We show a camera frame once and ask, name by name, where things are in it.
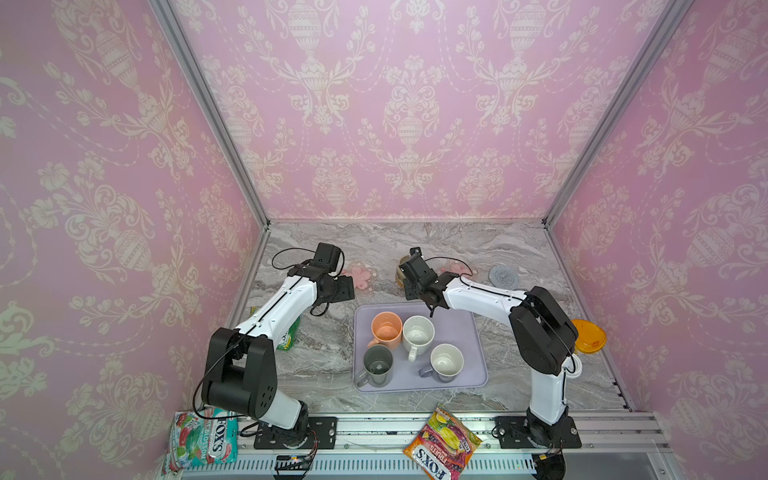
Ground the lavender mug white inside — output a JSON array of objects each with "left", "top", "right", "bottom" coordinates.
[{"left": 418, "top": 343, "right": 465, "bottom": 383}]

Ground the orange lidded jar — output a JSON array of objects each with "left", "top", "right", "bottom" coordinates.
[{"left": 572, "top": 319, "right": 607, "bottom": 354}]

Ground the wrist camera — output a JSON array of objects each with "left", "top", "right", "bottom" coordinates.
[
  {"left": 311, "top": 242, "right": 345, "bottom": 275},
  {"left": 399, "top": 247, "right": 438, "bottom": 284}
]

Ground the pink flower coaster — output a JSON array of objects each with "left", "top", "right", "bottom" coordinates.
[
  {"left": 343, "top": 262, "right": 378, "bottom": 292},
  {"left": 440, "top": 260, "right": 474, "bottom": 277}
]

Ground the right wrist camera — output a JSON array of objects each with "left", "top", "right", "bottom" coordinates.
[{"left": 399, "top": 247, "right": 438, "bottom": 284}]

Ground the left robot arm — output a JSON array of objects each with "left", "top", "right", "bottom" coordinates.
[{"left": 200, "top": 265, "right": 355, "bottom": 447}]

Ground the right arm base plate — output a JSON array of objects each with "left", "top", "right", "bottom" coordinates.
[{"left": 492, "top": 413, "right": 582, "bottom": 450}]

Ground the aluminium corner post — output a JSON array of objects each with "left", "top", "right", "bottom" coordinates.
[
  {"left": 149, "top": 0, "right": 270, "bottom": 230},
  {"left": 542, "top": 0, "right": 693, "bottom": 232}
]

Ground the yellow green Fox's candy bag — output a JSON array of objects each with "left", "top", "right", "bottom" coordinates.
[{"left": 248, "top": 306, "right": 301, "bottom": 351}]

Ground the grey green mug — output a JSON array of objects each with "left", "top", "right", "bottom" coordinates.
[{"left": 354, "top": 344, "right": 394, "bottom": 388}]

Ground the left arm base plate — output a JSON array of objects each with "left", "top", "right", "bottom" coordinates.
[{"left": 253, "top": 416, "right": 338, "bottom": 450}]

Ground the aluminium front rail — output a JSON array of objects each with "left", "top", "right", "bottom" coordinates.
[{"left": 180, "top": 411, "right": 685, "bottom": 479}]

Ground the beige yellow mug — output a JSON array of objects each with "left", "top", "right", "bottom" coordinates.
[{"left": 395, "top": 267, "right": 405, "bottom": 288}]

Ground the peach pink mug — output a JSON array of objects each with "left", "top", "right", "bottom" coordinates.
[{"left": 368, "top": 311, "right": 403, "bottom": 350}]

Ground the light blue knitted coaster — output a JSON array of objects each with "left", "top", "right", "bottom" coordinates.
[{"left": 488, "top": 264, "right": 520, "bottom": 290}]

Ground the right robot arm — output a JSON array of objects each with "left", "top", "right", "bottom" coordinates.
[{"left": 400, "top": 265, "right": 583, "bottom": 450}]

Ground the lavender plastic tray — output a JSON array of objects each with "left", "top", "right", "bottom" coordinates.
[{"left": 353, "top": 301, "right": 489, "bottom": 393}]

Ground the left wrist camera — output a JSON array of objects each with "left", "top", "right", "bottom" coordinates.
[{"left": 311, "top": 242, "right": 345, "bottom": 275}]

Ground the red Fox's candy bag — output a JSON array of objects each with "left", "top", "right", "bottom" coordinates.
[{"left": 403, "top": 404, "right": 483, "bottom": 480}]

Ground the white speckled mug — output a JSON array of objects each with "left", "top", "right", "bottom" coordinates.
[{"left": 402, "top": 315, "right": 435, "bottom": 363}]

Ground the left aluminium corner post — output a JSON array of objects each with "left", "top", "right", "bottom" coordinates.
[{"left": 149, "top": 0, "right": 270, "bottom": 230}]

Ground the right aluminium corner post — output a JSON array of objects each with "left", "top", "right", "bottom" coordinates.
[{"left": 542, "top": 0, "right": 693, "bottom": 232}]

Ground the white lidded cup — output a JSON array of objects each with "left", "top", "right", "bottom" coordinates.
[{"left": 562, "top": 354, "right": 583, "bottom": 379}]

